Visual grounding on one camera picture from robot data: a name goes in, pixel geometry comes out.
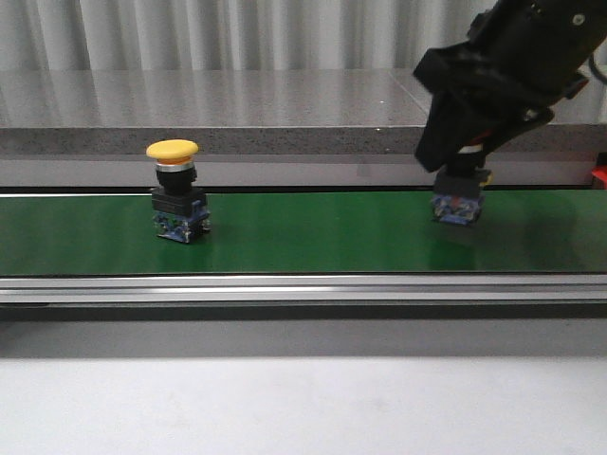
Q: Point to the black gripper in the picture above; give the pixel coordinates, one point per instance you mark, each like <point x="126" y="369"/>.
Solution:
<point x="471" y="97"/>

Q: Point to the red mushroom button gripped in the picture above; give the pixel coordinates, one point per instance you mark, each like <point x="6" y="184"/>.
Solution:
<point x="458" y="190"/>

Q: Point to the yellow mushroom button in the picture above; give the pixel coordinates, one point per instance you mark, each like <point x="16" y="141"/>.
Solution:
<point x="181" y="212"/>

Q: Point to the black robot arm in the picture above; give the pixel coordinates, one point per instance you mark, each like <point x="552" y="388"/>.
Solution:
<point x="519" y="59"/>

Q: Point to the grey stone slab right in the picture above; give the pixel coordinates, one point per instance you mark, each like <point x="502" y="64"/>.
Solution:
<point x="578" y="128"/>

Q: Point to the grey stone slab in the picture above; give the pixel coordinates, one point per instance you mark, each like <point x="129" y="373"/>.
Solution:
<point x="300" y="112"/>
<point x="578" y="128"/>

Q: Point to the green conveyor belt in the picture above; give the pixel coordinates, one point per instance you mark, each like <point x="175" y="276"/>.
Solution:
<point x="304" y="232"/>

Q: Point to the red plastic part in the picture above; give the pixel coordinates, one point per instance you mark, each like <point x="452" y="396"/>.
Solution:
<point x="599" y="178"/>

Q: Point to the grey stone slab left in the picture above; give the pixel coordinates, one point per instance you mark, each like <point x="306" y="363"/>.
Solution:
<point x="300" y="112"/>

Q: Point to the white pleated curtain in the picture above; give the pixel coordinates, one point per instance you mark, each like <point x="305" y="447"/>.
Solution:
<point x="227" y="35"/>

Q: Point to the white panel below slabs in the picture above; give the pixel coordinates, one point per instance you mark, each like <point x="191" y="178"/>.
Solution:
<point x="289" y="170"/>

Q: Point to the aluminium conveyor side rail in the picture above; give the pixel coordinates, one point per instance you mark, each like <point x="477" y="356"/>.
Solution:
<point x="332" y="290"/>

